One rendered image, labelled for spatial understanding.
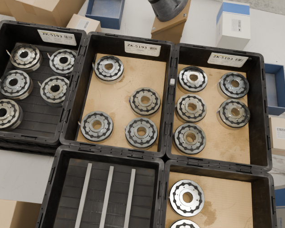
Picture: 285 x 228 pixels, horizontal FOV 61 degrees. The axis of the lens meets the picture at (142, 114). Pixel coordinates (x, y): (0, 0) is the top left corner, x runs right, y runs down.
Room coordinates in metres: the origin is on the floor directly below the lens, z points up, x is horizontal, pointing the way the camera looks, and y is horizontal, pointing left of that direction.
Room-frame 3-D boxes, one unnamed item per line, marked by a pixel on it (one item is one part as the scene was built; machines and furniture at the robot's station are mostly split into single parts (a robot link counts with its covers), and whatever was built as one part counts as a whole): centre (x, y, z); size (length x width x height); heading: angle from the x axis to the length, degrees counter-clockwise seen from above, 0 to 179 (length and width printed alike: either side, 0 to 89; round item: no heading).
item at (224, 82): (0.46, -0.31, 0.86); 0.10 x 0.10 x 0.01
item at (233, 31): (0.83, -0.36, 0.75); 0.20 x 0.12 x 0.09; 178
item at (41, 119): (0.36, 0.37, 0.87); 0.40 x 0.30 x 0.11; 179
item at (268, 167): (0.35, -0.23, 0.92); 0.40 x 0.30 x 0.02; 179
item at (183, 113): (0.35, -0.16, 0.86); 0.10 x 0.10 x 0.01
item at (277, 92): (0.53, -0.48, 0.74); 0.20 x 0.15 x 0.07; 179
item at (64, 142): (0.35, 0.07, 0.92); 0.40 x 0.30 x 0.02; 179
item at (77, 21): (0.67, 0.30, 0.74); 0.16 x 0.12 x 0.07; 168
